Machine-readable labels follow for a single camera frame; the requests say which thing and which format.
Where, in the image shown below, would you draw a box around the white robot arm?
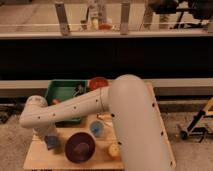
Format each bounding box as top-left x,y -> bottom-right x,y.
19,74 -> 175,171

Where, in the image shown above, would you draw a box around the black metal tools in bin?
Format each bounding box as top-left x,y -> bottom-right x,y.
74,84 -> 84,97

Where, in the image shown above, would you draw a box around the small blue cup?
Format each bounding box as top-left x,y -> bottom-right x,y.
90,121 -> 104,137

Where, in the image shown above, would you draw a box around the green plastic bin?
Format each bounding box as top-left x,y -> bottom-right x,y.
44,80 -> 89,124

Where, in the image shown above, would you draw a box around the background red bowl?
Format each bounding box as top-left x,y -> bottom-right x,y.
98,24 -> 112,30

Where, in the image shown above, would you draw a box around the yellow round object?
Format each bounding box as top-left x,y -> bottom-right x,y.
108,144 -> 119,158

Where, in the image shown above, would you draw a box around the dark purple bowl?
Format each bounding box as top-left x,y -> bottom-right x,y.
65,132 -> 95,164

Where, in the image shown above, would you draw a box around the yellow black cart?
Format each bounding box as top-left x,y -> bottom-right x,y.
179,97 -> 213,143

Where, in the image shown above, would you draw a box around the orange handled tool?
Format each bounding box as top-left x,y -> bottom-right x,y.
52,99 -> 60,105

